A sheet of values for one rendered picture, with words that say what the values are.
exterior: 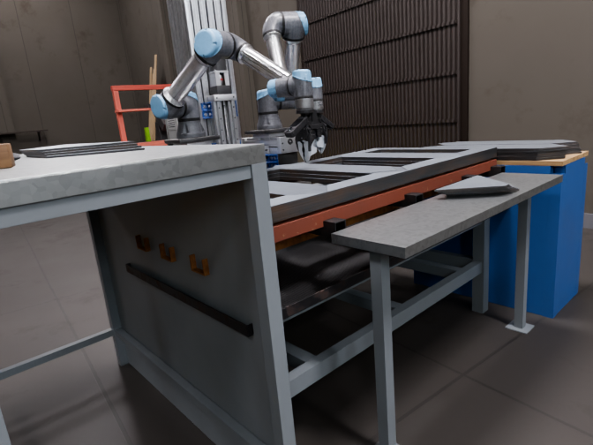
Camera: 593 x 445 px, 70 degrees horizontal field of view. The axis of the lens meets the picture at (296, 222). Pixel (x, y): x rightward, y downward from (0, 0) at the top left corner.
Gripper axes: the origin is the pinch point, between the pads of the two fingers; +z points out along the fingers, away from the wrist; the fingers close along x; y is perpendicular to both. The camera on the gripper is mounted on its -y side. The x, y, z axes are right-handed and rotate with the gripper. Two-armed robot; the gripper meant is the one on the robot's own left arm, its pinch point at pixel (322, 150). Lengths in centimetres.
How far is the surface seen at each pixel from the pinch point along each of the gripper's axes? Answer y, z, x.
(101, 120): -265, -53, -1097
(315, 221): 68, 14, 62
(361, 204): 46, 13, 62
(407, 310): 18, 64, 60
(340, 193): 56, 7, 62
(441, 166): -7, 8, 62
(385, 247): 68, 18, 88
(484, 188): 2, 14, 84
